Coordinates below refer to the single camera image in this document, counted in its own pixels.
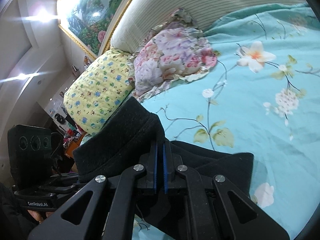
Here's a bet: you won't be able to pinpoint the person's left forearm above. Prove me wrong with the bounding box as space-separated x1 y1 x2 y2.
0 182 38 240

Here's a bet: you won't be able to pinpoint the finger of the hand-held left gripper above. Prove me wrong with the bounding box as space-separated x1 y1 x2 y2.
38 183 83 195

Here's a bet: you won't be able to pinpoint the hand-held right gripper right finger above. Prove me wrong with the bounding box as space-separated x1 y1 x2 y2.
162 141 290 240

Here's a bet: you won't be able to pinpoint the yellow patterned pillow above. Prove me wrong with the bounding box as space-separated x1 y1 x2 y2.
63 47 137 135

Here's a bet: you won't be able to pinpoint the black pants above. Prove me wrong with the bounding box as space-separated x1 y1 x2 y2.
72 96 255 230

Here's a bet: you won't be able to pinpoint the gold framed landscape painting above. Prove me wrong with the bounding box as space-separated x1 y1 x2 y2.
57 0 148 60

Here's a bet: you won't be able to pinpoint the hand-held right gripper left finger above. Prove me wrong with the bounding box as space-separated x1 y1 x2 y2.
27 140 158 240

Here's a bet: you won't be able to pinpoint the person's left hand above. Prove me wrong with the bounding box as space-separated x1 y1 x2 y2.
27 209 55 225

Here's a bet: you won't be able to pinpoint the striped padded headboard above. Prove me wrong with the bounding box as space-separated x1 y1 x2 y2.
97 0 311 57

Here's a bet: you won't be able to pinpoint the pink floral pillow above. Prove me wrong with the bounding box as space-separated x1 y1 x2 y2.
131 7 218 103

